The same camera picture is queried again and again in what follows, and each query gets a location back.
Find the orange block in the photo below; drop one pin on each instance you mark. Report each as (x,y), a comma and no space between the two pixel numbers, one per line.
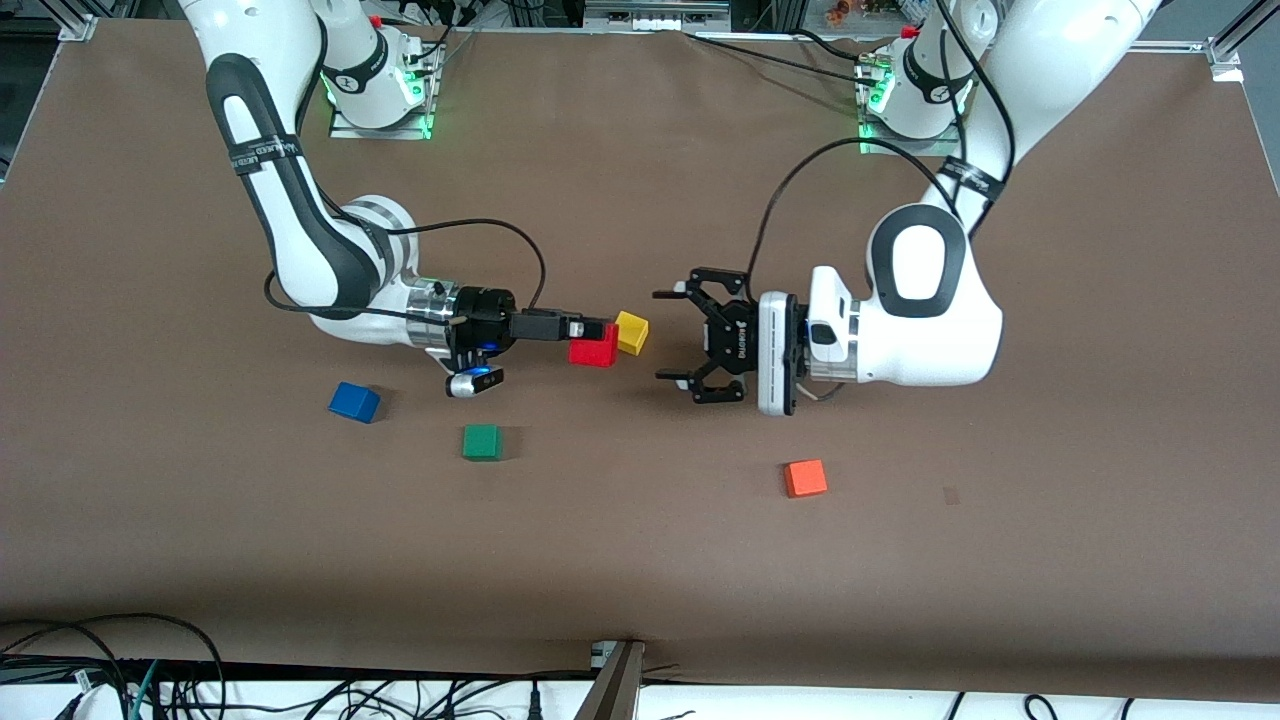
(805,478)

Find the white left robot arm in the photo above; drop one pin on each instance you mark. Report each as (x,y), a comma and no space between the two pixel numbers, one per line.
(940,330)

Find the yellow block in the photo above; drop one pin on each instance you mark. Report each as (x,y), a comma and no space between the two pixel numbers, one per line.
(632,335)

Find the red block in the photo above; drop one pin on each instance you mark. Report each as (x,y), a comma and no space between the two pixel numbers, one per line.
(595,352)

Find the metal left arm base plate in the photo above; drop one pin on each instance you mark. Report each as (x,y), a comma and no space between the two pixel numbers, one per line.
(900,147)

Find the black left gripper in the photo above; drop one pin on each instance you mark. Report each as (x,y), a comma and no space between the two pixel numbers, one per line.
(738,341)

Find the brown table cover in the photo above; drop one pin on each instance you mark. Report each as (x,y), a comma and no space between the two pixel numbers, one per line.
(640,560)

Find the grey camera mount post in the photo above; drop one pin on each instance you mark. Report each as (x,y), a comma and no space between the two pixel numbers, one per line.
(615,690)

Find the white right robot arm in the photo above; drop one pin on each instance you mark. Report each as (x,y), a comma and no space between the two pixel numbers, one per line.
(300,230)

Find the grey power strip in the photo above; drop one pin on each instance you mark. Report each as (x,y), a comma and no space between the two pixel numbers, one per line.
(655,15)

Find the blue block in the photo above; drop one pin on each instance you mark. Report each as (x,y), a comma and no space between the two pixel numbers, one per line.
(353,402)

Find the green block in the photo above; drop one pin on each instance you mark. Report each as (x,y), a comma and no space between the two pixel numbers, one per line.
(481,442)

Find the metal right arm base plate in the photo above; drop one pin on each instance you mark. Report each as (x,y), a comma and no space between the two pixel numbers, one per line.
(345,128)

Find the aluminium frame corner bracket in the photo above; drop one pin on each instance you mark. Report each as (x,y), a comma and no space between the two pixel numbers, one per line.
(1226,58)
(78,27)

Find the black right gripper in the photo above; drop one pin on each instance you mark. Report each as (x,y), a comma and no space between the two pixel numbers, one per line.
(488,316)

